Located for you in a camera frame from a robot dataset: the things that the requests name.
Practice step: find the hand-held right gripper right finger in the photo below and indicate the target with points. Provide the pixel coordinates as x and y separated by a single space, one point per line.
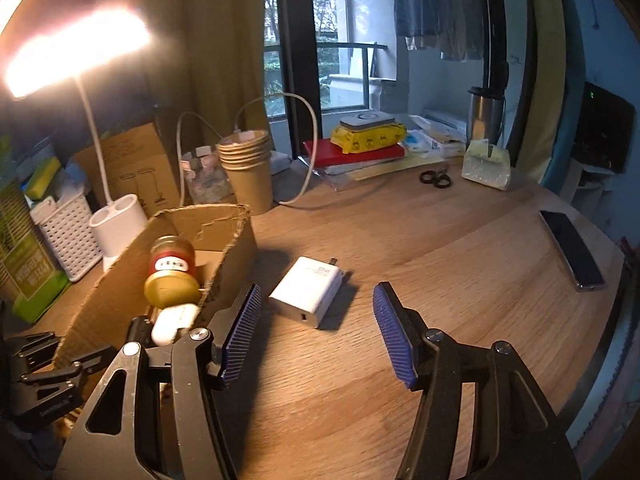
395 335

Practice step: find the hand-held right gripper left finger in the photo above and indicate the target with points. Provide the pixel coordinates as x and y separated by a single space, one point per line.
242 330

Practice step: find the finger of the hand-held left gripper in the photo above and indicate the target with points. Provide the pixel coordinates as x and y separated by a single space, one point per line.
50 390
32 352

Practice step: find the white earbuds case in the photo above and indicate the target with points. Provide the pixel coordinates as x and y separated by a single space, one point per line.
172 322

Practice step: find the white wall charger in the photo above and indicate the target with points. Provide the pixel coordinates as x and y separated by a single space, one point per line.
305 290

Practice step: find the cardboard box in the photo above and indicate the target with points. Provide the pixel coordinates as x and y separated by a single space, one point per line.
235 255

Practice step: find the glass jar yellow lid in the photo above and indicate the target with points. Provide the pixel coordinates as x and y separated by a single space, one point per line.
172 265

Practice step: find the green paper cup packet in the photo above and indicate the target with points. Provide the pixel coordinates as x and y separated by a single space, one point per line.
25 270

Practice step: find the white plastic basket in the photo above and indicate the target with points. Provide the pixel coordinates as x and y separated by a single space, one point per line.
65 240

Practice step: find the stack of paper cups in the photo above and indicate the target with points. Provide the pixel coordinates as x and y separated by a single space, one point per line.
250 185

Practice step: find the white desk lamp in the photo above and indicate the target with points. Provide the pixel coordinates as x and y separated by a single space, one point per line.
120 230

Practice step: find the black scissors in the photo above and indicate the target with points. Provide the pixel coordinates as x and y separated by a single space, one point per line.
427 178

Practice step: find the clear document folder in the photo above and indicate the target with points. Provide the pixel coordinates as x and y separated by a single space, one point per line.
380 167

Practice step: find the yellow green sponge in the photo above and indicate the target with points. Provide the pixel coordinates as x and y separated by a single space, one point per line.
42 180

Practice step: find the clear plastic bag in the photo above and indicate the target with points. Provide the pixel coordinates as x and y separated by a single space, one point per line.
75 182

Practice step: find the clear tissue pack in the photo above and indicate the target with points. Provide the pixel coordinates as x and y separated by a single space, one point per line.
485 172

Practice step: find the brown lamp packaging box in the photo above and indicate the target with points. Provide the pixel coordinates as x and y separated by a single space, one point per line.
145 170

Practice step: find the red book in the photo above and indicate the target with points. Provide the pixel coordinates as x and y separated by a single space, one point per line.
320 152

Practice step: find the black smartphone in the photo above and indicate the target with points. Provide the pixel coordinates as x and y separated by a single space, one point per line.
570 250

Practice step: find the blue white packet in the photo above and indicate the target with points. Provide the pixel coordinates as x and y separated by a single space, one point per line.
417 141

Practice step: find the yellow printed pack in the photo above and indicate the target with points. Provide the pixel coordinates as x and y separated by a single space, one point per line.
370 140

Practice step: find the white medicine box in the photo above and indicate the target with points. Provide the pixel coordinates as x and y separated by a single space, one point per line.
445 135

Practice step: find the white round-button device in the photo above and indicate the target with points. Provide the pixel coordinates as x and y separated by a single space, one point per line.
367 121

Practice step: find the teal curtain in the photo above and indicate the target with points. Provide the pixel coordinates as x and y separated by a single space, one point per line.
560 170

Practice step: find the steel thermos cup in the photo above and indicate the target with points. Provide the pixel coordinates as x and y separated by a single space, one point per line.
482 115

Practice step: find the white television stand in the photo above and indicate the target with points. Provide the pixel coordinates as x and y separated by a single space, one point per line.
585 180

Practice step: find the dark purple curtain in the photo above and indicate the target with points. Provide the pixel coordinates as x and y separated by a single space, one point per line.
160 80

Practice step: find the balcony railing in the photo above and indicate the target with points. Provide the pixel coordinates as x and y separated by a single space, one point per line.
350 45

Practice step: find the black television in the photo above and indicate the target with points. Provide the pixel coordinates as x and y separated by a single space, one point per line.
600 125

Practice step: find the olive yellow curtain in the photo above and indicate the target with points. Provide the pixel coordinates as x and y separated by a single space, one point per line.
545 60
215 35

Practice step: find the black sliding glass door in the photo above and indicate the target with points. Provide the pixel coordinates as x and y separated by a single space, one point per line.
300 35

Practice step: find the hanging beige garment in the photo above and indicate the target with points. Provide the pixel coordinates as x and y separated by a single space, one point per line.
455 10

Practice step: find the hanging grey garment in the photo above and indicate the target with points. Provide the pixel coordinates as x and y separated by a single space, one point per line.
477 10

